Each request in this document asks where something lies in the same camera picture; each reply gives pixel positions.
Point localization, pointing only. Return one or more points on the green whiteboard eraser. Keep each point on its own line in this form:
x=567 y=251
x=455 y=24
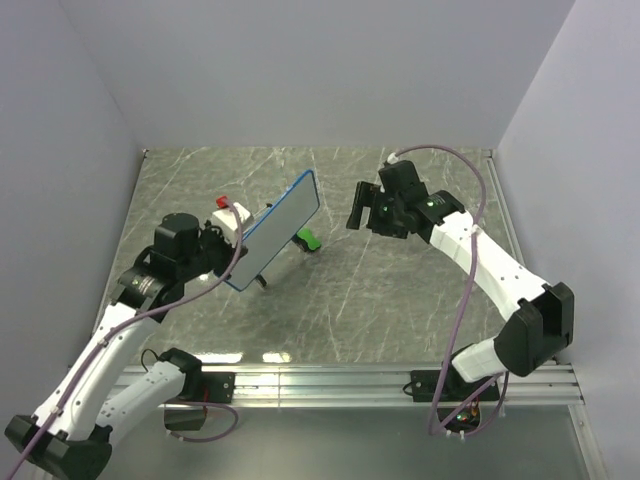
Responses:
x=307 y=241

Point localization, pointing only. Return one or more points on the blue framed whiteboard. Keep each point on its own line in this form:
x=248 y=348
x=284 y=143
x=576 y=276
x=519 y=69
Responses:
x=289 y=214

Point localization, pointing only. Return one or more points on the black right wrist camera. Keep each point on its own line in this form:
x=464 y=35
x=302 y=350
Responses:
x=401 y=179

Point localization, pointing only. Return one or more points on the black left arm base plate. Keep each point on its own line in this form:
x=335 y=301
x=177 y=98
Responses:
x=190 y=415

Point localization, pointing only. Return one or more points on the aluminium right side rail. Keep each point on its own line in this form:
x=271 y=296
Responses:
x=497 y=216

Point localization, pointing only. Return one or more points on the aluminium rail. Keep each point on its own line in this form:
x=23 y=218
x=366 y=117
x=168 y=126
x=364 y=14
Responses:
x=369 y=385
x=497 y=216

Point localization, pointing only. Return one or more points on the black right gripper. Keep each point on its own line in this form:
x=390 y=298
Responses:
x=366 y=195

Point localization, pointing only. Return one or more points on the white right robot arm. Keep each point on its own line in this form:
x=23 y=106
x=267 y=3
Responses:
x=539 y=317

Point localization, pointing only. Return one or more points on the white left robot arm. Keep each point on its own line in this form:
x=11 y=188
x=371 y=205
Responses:
x=71 y=435

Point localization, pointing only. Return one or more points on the aluminium front rail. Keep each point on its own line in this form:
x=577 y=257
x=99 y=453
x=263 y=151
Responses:
x=369 y=385

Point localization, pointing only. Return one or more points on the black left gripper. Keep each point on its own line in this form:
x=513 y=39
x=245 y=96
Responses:
x=229 y=250

